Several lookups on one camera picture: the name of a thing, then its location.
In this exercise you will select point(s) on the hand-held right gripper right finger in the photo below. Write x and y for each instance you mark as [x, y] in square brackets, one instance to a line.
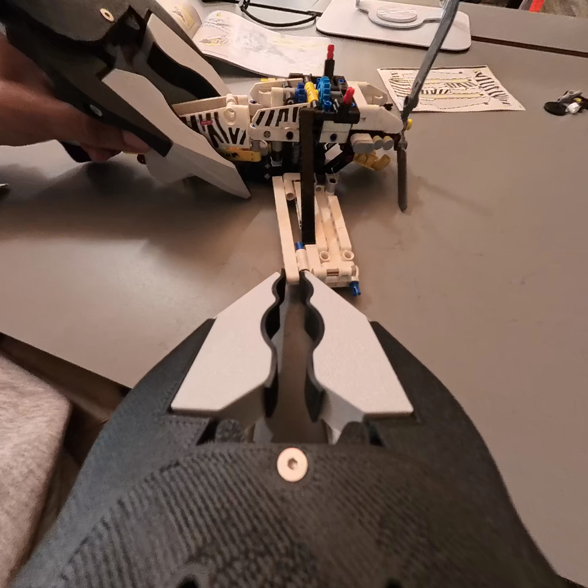
[363, 367]

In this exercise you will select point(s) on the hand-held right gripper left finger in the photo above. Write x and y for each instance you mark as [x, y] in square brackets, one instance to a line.
[220, 367]

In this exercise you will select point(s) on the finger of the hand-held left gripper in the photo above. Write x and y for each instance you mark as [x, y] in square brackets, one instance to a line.
[202, 170]
[193, 55]

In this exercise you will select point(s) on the long white lego beam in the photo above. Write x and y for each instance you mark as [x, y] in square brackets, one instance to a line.
[285, 229]

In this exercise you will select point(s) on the zebra striped lego airplane model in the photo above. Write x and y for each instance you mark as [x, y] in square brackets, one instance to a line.
[376, 115]

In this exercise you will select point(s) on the loose small Lego pieces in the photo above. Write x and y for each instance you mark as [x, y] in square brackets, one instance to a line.
[558, 106]

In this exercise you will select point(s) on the person's left hand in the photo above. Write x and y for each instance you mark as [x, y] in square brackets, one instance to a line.
[36, 115]

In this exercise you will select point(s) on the open instruction booklet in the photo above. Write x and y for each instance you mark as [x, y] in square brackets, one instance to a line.
[266, 46]

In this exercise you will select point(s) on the silver monitor stand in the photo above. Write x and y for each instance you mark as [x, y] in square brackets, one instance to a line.
[349, 27]

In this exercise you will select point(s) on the zebra striped sticker sheet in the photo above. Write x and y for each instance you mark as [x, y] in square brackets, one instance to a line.
[477, 92]

